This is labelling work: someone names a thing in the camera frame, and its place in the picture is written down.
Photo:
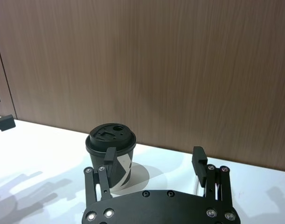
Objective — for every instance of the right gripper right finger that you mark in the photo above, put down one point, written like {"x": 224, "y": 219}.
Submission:
{"x": 199, "y": 168}

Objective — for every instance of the black plastic cup lid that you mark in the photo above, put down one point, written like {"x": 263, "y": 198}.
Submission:
{"x": 109, "y": 137}

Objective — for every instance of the black paper coffee cup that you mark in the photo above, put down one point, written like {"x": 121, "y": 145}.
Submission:
{"x": 126, "y": 172}

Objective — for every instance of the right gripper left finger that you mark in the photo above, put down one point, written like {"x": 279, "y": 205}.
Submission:
{"x": 102, "y": 182}

